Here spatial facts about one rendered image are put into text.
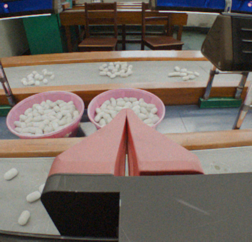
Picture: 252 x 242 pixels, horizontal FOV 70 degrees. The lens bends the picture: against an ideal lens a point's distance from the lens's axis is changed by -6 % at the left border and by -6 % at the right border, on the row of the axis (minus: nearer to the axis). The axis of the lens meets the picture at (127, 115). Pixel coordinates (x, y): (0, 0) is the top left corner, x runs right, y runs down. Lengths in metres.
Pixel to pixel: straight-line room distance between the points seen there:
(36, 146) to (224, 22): 0.52
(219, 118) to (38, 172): 0.69
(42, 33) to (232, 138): 2.95
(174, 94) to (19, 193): 0.65
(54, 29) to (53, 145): 2.66
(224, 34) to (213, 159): 0.37
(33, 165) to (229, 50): 0.52
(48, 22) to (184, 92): 2.57
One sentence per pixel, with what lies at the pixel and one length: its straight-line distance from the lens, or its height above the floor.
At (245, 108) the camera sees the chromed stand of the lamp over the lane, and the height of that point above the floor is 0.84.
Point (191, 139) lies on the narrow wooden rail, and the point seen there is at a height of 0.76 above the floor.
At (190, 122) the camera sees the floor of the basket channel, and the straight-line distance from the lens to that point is 0.79.
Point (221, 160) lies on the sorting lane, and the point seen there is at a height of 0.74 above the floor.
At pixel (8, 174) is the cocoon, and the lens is 0.56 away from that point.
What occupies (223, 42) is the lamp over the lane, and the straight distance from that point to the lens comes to 0.29.
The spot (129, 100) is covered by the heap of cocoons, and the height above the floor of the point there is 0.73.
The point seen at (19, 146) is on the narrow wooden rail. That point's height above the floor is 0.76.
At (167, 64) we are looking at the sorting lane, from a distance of 1.11.
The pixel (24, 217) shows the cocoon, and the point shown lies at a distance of 0.47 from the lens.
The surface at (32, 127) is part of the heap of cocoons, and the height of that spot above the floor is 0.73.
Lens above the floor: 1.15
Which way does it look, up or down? 37 degrees down
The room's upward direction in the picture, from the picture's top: straight up
